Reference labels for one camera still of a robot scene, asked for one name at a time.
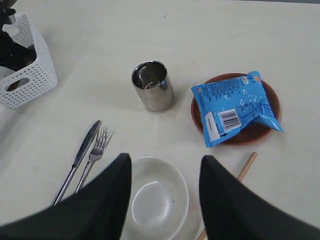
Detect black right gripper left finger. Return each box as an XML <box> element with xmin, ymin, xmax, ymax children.
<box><xmin>0</xmin><ymin>153</ymin><xmax>132</xmax><ymax>240</ymax></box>

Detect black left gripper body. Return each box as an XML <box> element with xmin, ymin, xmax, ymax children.
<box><xmin>0</xmin><ymin>30</ymin><xmax>37</xmax><ymax>71</ymax></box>

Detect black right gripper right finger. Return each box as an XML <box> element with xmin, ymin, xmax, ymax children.
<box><xmin>199</xmin><ymin>155</ymin><xmax>320</xmax><ymax>240</ymax></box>

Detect white perforated plastic basket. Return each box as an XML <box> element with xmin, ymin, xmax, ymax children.
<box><xmin>0</xmin><ymin>12</ymin><xmax>58</xmax><ymax>109</ymax></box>

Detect brown wooden chopsticks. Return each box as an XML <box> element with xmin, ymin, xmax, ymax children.
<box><xmin>197</xmin><ymin>152</ymin><xmax>257</xmax><ymax>240</ymax></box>

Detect silver table knife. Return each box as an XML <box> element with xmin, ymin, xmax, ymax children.
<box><xmin>50</xmin><ymin>120</ymin><xmax>101</xmax><ymax>207</ymax></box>

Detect silver fork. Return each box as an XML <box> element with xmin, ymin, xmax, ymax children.
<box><xmin>75</xmin><ymin>126</ymin><xmax>115</xmax><ymax>194</ymax></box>

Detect speckled grey ceramic bowl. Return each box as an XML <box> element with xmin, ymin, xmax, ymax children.
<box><xmin>121</xmin><ymin>156</ymin><xmax>190</xmax><ymax>240</ymax></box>

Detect brown plate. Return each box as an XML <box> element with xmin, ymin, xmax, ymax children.
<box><xmin>190</xmin><ymin>72</ymin><xmax>282</xmax><ymax>146</ymax></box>

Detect blue snack packet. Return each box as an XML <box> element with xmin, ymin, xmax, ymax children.
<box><xmin>191</xmin><ymin>70</ymin><xmax>285</xmax><ymax>149</ymax></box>

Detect steel cup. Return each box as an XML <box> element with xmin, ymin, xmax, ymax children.
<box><xmin>131</xmin><ymin>60</ymin><xmax>175</xmax><ymax>112</ymax></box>

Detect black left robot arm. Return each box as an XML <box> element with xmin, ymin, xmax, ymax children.
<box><xmin>0</xmin><ymin>0</ymin><xmax>37</xmax><ymax>71</ymax></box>

